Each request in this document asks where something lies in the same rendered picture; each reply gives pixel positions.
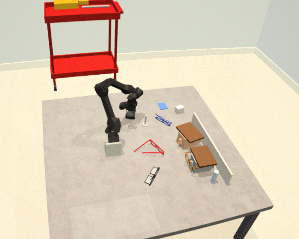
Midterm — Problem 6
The blue flat rectangular tag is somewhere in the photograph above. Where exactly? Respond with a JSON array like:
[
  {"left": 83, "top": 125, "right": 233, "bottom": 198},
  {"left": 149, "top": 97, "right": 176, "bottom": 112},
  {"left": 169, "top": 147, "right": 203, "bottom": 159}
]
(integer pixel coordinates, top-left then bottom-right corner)
[{"left": 158, "top": 103, "right": 168, "bottom": 110}]

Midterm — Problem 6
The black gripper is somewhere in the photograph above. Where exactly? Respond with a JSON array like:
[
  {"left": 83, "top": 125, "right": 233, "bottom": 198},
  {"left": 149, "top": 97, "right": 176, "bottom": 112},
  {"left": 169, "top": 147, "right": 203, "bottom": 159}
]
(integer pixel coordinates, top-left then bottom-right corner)
[{"left": 125, "top": 101, "right": 138, "bottom": 120}]

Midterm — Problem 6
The cream flat panel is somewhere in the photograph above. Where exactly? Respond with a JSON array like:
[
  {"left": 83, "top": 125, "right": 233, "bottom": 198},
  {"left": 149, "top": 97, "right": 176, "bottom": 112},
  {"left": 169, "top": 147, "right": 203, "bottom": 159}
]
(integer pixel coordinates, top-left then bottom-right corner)
[{"left": 191, "top": 113, "right": 233, "bottom": 186}]

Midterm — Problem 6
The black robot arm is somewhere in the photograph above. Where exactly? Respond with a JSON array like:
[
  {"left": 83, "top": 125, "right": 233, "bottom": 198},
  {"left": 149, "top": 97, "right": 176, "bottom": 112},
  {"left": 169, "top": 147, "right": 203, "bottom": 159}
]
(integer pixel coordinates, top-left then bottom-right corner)
[{"left": 94, "top": 78, "right": 143, "bottom": 143}]

